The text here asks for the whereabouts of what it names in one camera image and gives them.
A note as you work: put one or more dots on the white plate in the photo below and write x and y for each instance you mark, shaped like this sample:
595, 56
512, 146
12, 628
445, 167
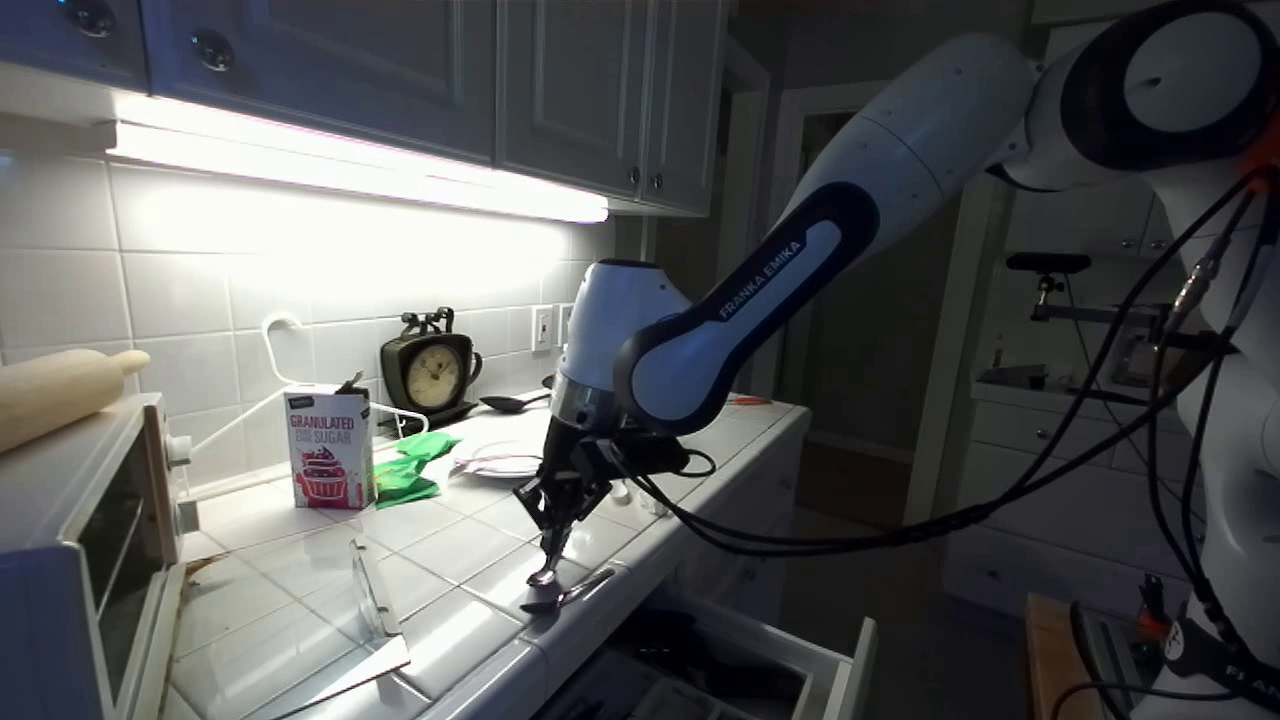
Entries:
499, 461

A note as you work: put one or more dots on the blue-grey upper wall cabinet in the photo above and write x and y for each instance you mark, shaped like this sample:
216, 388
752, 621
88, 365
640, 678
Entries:
573, 81

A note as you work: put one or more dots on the under-cabinet strip light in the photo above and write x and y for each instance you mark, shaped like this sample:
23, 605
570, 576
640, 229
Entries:
345, 167

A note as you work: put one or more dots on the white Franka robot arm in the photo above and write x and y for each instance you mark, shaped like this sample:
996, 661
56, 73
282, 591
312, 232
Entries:
882, 163

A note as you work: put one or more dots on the white wall outlet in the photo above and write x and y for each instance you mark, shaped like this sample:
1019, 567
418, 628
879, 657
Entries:
540, 331

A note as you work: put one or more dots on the metal spoon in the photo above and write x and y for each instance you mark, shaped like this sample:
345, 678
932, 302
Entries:
540, 584

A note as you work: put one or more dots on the black twin-bell alarm clock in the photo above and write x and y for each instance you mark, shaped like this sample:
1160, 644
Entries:
428, 369

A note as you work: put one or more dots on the wooden rolling pin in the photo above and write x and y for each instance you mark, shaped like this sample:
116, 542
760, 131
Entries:
66, 388

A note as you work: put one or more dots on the open white cutlery drawer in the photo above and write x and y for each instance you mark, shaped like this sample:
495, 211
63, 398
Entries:
803, 674

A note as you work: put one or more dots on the green cloth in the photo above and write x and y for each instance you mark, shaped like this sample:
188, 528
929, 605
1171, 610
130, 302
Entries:
404, 466

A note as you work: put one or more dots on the black metal bar mount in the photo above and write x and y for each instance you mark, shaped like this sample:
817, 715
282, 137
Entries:
1044, 262

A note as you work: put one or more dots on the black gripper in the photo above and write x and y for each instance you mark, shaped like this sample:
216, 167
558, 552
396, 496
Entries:
573, 473

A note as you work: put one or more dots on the white carton with red print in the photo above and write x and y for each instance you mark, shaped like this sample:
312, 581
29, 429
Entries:
325, 445

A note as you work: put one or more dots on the small white lump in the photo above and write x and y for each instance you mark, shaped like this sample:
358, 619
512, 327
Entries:
620, 494

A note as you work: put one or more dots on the dark round cabinet knob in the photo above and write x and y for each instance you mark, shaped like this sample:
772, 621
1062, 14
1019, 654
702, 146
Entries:
84, 14
210, 49

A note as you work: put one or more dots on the black ladle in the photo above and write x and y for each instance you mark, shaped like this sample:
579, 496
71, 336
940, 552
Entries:
508, 402

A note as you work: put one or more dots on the white toaster oven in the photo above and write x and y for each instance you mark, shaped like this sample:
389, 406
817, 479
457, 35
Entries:
82, 533

